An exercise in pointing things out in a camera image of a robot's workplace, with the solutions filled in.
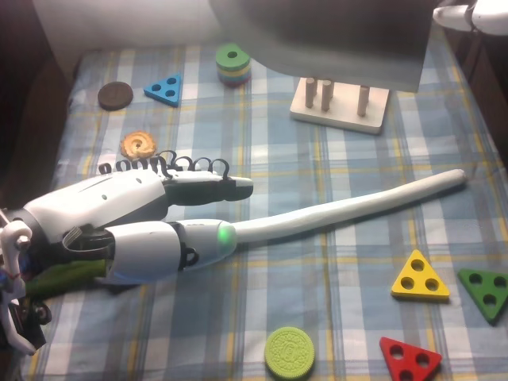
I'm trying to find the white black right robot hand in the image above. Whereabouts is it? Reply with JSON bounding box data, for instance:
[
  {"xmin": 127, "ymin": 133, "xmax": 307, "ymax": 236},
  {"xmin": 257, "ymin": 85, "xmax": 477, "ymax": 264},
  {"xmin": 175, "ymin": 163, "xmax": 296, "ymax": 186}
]
[{"xmin": 432, "ymin": 0, "xmax": 508, "ymax": 36}]

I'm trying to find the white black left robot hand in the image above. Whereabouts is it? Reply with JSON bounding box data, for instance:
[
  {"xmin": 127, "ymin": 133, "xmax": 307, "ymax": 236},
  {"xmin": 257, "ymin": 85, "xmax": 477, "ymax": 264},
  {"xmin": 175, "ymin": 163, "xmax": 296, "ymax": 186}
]
[{"xmin": 23, "ymin": 149, "xmax": 255, "ymax": 286}]

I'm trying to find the tan swirl toy cookie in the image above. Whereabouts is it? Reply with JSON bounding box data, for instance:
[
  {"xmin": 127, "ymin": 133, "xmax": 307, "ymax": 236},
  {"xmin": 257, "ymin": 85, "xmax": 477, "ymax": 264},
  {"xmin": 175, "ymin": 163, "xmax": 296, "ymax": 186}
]
[{"xmin": 120, "ymin": 130, "xmax": 158, "ymax": 160}]

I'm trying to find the brown round toy cookie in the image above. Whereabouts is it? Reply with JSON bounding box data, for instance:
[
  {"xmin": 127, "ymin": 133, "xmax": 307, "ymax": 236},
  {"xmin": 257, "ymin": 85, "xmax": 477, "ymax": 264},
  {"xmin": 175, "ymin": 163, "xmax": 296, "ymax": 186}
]
[{"xmin": 98, "ymin": 81, "xmax": 134, "ymax": 111}]

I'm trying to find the blue triangle block with holes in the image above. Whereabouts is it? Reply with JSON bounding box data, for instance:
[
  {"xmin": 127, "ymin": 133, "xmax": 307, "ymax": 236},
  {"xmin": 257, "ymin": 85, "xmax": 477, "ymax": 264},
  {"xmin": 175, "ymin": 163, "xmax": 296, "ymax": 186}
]
[{"xmin": 143, "ymin": 72, "xmax": 183, "ymax": 108}]

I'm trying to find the wooden peg board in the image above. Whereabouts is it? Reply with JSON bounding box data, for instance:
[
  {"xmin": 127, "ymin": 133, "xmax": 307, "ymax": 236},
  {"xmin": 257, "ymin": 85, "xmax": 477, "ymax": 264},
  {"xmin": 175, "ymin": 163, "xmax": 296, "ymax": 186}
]
[{"xmin": 289, "ymin": 77, "xmax": 391, "ymax": 136}]

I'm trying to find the blue plaid table cloth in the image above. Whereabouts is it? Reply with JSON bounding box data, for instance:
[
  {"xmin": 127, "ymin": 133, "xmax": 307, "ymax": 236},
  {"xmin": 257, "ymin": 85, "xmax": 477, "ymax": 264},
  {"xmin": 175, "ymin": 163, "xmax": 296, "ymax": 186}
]
[{"xmin": 19, "ymin": 43, "xmax": 508, "ymax": 381}]

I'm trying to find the green sandwich toy cookie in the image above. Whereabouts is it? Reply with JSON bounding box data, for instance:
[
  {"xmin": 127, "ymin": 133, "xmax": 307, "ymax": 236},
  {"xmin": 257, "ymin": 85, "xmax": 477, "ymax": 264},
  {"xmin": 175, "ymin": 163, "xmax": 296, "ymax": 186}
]
[{"xmin": 264, "ymin": 325, "xmax": 317, "ymax": 381}]

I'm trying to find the green triangle block with holes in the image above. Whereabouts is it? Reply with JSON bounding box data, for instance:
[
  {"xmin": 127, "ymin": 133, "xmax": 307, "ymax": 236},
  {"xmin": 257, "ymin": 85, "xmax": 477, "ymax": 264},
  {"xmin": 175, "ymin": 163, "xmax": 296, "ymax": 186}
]
[{"xmin": 456, "ymin": 268, "xmax": 508, "ymax": 327}]

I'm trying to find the yellow triangle block with holes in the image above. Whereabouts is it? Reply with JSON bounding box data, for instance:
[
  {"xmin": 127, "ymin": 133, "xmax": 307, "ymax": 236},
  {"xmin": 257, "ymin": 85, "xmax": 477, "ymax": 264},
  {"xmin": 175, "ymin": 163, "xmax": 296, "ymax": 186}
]
[{"xmin": 391, "ymin": 248, "xmax": 452, "ymax": 303}]

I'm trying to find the red triangle block with holes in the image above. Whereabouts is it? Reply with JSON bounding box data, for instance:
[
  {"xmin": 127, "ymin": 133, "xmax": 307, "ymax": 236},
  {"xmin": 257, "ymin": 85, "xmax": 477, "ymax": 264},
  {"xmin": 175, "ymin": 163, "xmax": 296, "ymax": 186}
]
[{"xmin": 379, "ymin": 336, "xmax": 444, "ymax": 381}]

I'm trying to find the green wooden ring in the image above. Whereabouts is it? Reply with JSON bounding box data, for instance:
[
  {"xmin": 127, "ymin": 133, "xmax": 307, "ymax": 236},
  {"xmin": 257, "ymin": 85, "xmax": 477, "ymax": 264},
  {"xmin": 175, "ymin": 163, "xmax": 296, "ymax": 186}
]
[{"xmin": 215, "ymin": 42, "xmax": 252, "ymax": 73}]

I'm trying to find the yellow wooden ring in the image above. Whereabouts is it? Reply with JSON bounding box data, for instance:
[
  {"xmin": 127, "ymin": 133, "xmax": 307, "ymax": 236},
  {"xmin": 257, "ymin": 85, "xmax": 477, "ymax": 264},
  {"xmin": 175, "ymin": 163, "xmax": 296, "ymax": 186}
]
[{"xmin": 216, "ymin": 65, "xmax": 252, "ymax": 79}]

